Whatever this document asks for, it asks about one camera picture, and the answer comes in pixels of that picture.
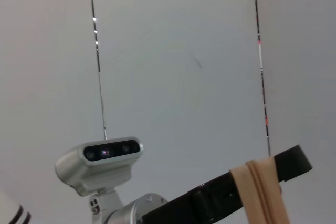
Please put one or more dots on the khaki canvas food bag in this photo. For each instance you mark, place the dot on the khaki canvas food bag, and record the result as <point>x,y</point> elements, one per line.
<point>262,195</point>

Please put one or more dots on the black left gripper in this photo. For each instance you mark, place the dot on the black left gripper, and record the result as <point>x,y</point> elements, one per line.
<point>170,213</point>

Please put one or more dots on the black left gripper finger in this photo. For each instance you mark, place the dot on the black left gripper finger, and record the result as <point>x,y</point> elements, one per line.
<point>291,163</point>

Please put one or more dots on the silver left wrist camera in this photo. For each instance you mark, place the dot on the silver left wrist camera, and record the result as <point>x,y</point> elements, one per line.
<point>105,166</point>

